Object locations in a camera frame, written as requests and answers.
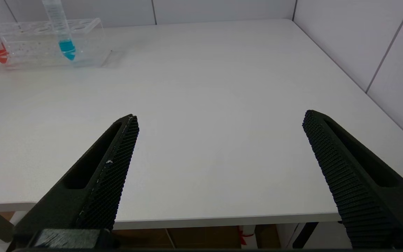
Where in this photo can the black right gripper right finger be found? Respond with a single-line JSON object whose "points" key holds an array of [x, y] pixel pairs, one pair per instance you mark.
{"points": [[355, 182]]}

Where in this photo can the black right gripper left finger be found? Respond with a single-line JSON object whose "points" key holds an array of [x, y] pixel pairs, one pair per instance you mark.
{"points": [[93, 185]]}

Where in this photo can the test tube with blue pigment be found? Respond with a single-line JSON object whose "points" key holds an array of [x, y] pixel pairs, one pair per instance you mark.
{"points": [[66, 47]]}

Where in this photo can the clear acrylic test tube rack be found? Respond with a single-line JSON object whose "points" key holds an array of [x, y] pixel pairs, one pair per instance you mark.
{"points": [[37, 45]]}

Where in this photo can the black table leg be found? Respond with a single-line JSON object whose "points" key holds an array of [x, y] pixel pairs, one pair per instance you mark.
{"points": [[304, 235]]}

